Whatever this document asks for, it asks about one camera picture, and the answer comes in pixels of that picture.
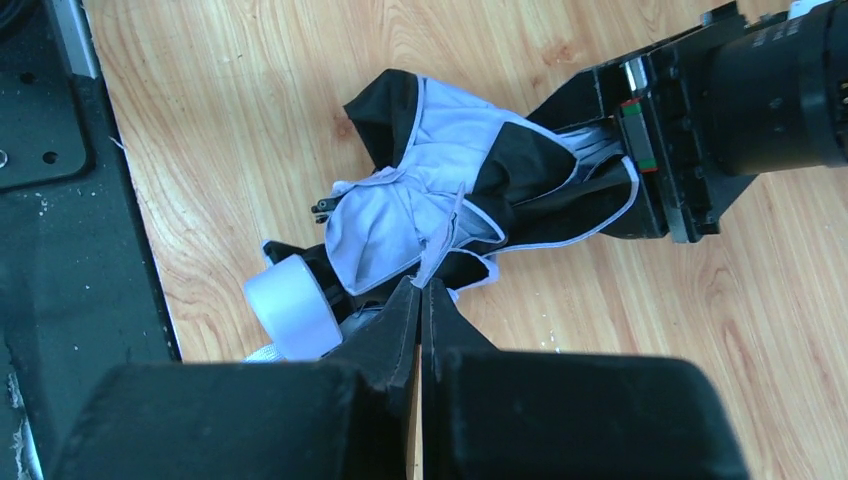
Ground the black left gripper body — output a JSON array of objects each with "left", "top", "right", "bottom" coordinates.
[{"left": 528, "top": 13, "right": 754, "bottom": 243}]

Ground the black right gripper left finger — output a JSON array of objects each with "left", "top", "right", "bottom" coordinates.
[{"left": 50, "top": 280, "right": 421, "bottom": 479}]

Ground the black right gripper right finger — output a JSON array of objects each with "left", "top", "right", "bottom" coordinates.
[{"left": 421, "top": 280, "right": 750, "bottom": 479}]

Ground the lavender folding umbrella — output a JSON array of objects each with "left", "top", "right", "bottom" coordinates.
[{"left": 244, "top": 69, "right": 641, "bottom": 363}]

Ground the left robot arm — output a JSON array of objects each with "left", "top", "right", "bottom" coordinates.
[{"left": 530, "top": 1, "right": 847, "bottom": 243}]

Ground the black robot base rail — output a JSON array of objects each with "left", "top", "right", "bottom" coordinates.
[{"left": 1, "top": 1, "right": 180, "bottom": 479}]

